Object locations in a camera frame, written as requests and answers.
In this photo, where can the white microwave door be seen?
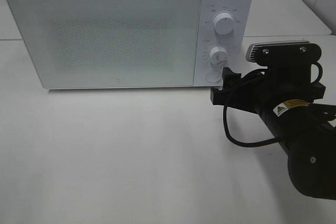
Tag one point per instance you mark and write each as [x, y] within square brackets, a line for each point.
[76, 44]

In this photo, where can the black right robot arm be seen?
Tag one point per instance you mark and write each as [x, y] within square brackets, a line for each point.
[304, 131]

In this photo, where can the upper white power knob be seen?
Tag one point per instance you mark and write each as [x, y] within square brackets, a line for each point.
[224, 23]

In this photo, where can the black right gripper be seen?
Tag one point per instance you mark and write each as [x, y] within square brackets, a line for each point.
[268, 87]

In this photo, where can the white timer knob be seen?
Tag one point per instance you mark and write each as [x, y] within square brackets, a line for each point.
[218, 55]

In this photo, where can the round white door button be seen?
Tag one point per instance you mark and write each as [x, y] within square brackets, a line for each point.
[214, 77]

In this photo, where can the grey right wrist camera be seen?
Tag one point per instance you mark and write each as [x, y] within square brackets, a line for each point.
[283, 53]

